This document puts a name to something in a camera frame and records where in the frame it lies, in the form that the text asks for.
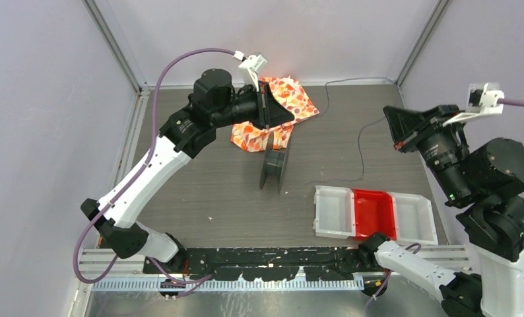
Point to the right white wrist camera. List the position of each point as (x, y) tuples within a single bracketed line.
[(482, 102)]

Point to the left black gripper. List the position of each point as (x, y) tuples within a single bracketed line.
[(270, 111)]

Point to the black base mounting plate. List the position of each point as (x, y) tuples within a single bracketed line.
[(336, 263)]

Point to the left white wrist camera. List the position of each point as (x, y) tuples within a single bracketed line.
[(250, 67)]

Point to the slotted cable duct rail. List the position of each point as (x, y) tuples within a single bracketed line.
[(156, 283)]

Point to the orange floral cloth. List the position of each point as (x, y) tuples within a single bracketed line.
[(290, 94)]

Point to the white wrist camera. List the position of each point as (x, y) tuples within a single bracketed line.
[(250, 67), (482, 102)]

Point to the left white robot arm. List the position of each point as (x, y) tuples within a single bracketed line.
[(214, 103)]

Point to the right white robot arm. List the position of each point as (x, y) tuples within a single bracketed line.
[(486, 185)]

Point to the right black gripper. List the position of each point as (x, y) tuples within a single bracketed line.
[(402, 123)]

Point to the red plastic bin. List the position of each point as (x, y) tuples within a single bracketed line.
[(374, 212)]

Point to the black cable spool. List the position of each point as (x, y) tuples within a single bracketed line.
[(274, 163)]

